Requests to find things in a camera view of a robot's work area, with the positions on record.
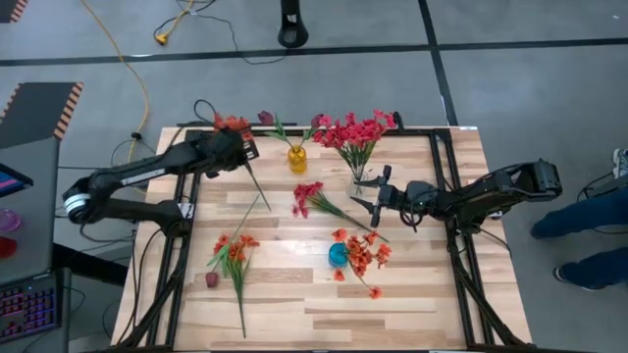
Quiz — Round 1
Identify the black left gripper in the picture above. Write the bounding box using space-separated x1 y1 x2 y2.
193 129 262 179

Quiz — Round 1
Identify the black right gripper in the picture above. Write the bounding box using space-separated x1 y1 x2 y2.
349 164 419 229

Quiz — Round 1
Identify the orange artificial flower bunch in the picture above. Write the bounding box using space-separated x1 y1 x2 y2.
330 227 393 301
211 112 273 213
205 232 262 339

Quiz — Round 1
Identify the clear glass vase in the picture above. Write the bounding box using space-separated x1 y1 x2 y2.
346 164 370 198

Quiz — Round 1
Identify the yellow glass vase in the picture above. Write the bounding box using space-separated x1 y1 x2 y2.
287 144 308 175

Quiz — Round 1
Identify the blue glass vase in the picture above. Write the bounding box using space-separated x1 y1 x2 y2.
327 242 350 270

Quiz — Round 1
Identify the black floor stand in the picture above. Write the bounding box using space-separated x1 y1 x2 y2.
277 0 310 49

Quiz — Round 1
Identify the person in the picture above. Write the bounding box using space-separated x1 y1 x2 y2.
611 147 628 180
529 188 628 291

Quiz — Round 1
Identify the large black orange-striped mat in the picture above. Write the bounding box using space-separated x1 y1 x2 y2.
0 81 85 151

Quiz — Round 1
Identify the grey desk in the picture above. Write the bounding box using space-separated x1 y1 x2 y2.
0 136 61 288

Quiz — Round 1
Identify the dark laptop screen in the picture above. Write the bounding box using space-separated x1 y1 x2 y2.
0 163 35 198

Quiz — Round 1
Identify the pink round object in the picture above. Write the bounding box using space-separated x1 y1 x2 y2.
0 207 24 233

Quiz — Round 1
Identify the red round object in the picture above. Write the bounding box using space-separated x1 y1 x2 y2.
0 235 19 260

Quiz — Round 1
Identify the pink backlit keyboard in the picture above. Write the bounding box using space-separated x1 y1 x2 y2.
0 273 64 344

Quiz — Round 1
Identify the small black orange-striped mat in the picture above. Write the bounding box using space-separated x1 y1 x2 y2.
0 0 29 25

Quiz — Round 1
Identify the black cable loop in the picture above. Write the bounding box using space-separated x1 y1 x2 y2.
192 98 219 126

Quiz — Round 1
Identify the yellow cable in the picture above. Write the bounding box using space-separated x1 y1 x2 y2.
153 0 197 47
78 0 151 166

